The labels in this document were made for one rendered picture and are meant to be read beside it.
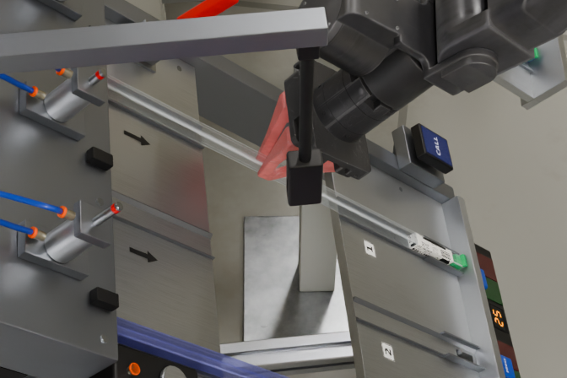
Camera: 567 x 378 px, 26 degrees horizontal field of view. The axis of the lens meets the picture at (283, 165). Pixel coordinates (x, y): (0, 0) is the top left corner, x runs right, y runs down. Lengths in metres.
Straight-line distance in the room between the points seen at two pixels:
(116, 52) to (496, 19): 0.35
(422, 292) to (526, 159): 1.09
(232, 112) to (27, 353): 0.46
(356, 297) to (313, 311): 0.95
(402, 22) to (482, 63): 0.07
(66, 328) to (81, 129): 0.15
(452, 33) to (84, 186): 0.30
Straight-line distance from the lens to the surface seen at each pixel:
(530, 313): 2.13
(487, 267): 1.40
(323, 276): 2.05
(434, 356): 1.20
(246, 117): 1.18
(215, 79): 1.13
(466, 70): 0.94
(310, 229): 1.92
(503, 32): 0.93
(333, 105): 1.02
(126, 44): 0.66
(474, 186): 2.25
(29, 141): 0.82
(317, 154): 0.77
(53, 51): 0.66
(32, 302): 0.76
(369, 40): 0.95
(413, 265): 1.24
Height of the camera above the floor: 1.85
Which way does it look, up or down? 55 degrees down
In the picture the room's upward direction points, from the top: straight up
